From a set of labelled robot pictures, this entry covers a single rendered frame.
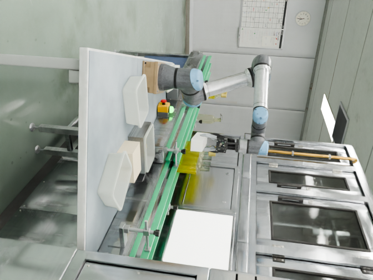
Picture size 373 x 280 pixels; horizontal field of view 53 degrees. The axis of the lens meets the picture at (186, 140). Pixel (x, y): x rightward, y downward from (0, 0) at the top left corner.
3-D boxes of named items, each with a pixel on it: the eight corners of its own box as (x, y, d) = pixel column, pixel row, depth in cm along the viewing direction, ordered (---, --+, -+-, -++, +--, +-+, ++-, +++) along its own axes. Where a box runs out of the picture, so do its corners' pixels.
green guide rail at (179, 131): (165, 150, 213) (179, 151, 212) (165, 148, 213) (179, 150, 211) (203, 56, 362) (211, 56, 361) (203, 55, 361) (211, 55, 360)
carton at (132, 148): (119, 181, 178) (134, 183, 177) (116, 152, 170) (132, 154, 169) (126, 168, 188) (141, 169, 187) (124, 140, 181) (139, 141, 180)
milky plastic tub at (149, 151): (131, 173, 196) (147, 174, 195) (128, 136, 185) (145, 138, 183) (140, 155, 211) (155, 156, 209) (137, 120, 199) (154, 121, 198)
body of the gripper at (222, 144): (215, 138, 192) (238, 140, 191) (216, 135, 201) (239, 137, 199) (214, 152, 194) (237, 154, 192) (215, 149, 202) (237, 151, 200)
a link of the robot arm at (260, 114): (274, 45, 205) (272, 119, 181) (272, 58, 214) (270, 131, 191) (253, 44, 206) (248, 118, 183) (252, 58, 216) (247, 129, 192)
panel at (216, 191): (157, 271, 173) (230, 282, 168) (157, 267, 172) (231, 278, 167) (188, 164, 250) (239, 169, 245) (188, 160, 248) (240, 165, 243)
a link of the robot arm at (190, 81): (179, 63, 203) (203, 64, 201) (181, 78, 215) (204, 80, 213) (175, 80, 198) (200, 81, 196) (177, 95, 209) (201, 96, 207)
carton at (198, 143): (191, 139, 190) (202, 140, 189) (197, 131, 213) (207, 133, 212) (190, 150, 191) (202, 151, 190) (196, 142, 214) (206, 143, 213)
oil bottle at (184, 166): (165, 171, 222) (200, 175, 219) (165, 163, 219) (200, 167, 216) (167, 165, 227) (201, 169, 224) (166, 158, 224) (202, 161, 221)
